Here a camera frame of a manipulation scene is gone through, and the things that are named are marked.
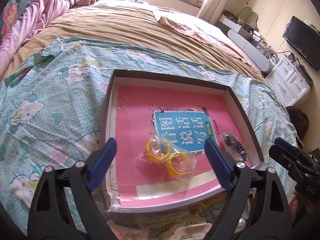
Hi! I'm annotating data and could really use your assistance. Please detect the dark beads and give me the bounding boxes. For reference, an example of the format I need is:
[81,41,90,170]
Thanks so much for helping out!
[222,132,247,162]

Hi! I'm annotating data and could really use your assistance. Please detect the yellow rings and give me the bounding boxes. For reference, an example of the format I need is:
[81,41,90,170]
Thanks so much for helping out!
[135,134,198,178]

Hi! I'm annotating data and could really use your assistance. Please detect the cream large hair claw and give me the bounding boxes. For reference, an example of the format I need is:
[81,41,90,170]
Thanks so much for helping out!
[162,223,212,240]

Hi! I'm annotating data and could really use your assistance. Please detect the earring card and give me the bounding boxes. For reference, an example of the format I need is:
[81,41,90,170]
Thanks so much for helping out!
[107,220,149,240]

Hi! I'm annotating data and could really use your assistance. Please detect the person's right hand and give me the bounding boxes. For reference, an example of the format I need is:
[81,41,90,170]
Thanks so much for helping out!
[289,191,304,224]

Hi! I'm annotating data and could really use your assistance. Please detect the dark cardboard box tray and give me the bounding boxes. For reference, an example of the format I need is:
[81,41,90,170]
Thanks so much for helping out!
[100,69,264,213]

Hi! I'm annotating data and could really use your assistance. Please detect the white drawer cabinet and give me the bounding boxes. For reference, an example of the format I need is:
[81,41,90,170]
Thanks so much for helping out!
[265,56,311,108]

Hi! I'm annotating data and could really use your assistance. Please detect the pink children's book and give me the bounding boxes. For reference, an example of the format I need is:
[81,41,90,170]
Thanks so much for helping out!
[115,85,252,209]

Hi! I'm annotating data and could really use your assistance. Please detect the hello kitty teal bedsheet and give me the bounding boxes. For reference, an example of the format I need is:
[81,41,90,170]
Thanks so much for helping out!
[1,37,297,232]

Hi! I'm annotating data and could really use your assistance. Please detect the black flat television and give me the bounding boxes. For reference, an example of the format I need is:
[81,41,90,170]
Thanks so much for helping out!
[283,16,320,71]

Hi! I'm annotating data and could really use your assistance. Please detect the white long low cabinet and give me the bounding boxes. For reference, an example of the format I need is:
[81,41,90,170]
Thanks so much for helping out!
[216,15,273,74]

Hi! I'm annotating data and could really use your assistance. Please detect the tan blanket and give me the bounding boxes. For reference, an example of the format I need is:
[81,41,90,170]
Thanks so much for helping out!
[1,0,263,81]

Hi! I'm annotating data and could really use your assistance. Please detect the cream window curtain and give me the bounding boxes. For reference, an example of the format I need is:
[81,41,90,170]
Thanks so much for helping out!
[197,0,227,25]

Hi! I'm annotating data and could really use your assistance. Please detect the pink floral thin blanket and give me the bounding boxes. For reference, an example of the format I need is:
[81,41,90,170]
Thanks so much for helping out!
[152,7,252,65]

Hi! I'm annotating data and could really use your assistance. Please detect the pink quilt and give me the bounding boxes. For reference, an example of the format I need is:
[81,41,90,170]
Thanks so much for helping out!
[1,0,74,77]

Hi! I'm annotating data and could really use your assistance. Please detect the dark floral pillow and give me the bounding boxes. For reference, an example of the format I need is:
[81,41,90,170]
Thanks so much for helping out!
[1,0,29,42]

